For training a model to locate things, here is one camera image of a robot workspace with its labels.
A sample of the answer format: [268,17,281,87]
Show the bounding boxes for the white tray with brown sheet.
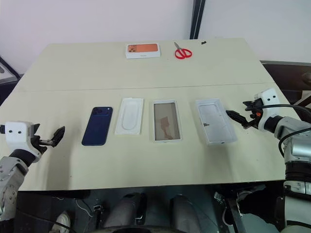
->
[152,99,183,144]

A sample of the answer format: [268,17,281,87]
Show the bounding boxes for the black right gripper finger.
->
[242,100,262,112]
[225,110,252,129]

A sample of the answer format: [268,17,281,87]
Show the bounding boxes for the black metal table leg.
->
[213,191,246,233]

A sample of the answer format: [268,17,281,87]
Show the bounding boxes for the black vertical post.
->
[190,0,206,40]

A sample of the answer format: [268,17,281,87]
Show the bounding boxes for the black grey cart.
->
[0,55,23,86]

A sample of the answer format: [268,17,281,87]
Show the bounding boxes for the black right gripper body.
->
[247,107,264,129]

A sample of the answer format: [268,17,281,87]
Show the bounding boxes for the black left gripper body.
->
[28,132,49,154]

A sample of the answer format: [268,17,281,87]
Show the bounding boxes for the grey rounded shape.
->
[169,194,203,233]
[102,192,147,229]

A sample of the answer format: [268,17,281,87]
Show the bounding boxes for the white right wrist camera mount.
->
[253,88,280,132]

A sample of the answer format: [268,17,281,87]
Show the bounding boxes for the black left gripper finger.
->
[30,123,41,138]
[39,126,66,148]

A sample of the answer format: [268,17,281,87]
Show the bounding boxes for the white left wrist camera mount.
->
[4,121,41,164]

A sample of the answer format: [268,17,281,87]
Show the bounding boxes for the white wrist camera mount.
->
[4,121,41,164]
[253,88,280,132]

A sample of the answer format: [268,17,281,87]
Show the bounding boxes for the red handled scissors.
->
[173,41,193,60]

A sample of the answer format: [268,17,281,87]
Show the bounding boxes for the white phone box lid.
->
[195,98,238,146]

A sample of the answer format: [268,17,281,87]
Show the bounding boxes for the dark blue smartphone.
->
[81,106,114,147]

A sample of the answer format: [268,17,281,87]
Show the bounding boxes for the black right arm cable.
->
[257,103,311,156]

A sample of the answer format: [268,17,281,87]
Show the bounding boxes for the dark side table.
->
[259,60,311,107]

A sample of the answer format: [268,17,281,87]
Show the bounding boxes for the orange printed phone box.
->
[125,43,162,60]

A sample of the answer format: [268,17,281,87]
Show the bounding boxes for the white robot body shell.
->
[274,194,311,233]

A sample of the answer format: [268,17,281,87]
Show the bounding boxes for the white moulded insert tray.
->
[114,97,144,136]

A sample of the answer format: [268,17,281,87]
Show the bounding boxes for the white shoe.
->
[52,210,71,233]

